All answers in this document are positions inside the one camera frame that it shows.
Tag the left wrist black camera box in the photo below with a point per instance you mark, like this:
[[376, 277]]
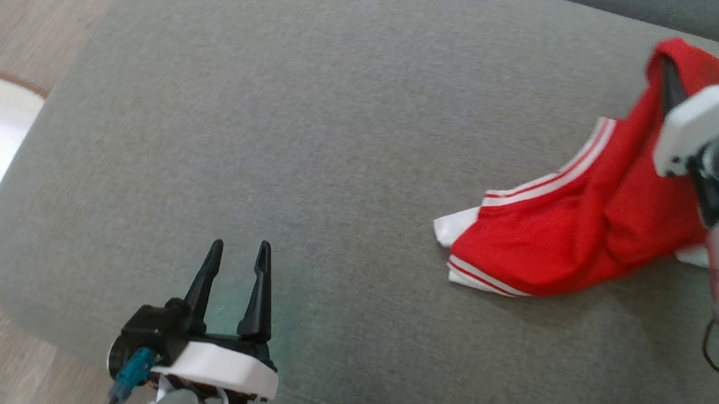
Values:
[[150, 330]]

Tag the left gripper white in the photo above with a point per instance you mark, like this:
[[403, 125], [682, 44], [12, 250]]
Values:
[[228, 366]]

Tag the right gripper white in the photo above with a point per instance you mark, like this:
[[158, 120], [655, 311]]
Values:
[[698, 121]]

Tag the red shirt with white sleeves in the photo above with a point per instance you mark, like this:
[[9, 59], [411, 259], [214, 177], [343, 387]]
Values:
[[578, 228]]

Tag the wide grey sofa seat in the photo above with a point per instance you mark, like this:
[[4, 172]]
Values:
[[337, 161]]

